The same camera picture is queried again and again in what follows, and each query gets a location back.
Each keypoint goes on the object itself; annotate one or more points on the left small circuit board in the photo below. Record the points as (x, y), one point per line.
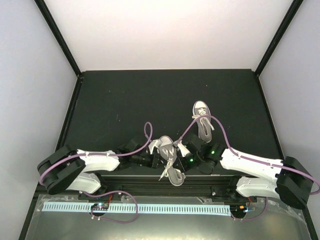
(100, 206)

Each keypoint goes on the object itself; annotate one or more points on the grey sneaker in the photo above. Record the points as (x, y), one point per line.
(201, 113)
(168, 152)

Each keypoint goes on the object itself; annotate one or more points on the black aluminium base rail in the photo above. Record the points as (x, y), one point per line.
(217, 188)

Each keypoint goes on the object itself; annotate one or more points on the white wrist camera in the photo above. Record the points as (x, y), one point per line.
(154, 144)
(182, 148)

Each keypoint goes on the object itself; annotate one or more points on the white slotted cable duct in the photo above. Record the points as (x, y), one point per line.
(141, 208)

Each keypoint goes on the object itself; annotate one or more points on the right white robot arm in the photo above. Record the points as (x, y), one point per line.
(283, 179)

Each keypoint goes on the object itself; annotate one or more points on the black frame post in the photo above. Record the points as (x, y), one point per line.
(281, 30)
(50, 21)

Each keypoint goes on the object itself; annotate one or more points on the right black frame post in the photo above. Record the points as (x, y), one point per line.
(281, 30)

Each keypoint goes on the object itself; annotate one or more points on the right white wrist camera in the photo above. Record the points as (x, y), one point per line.
(182, 148)

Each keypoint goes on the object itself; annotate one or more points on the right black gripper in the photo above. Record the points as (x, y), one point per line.
(183, 168)

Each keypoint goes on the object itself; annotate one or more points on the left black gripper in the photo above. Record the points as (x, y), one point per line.
(156, 156)

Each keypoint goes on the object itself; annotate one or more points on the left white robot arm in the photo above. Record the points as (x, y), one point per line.
(78, 170)

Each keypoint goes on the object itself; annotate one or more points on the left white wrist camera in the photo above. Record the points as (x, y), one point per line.
(154, 144)

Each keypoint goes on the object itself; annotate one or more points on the left black frame post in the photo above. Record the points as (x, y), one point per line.
(50, 21)

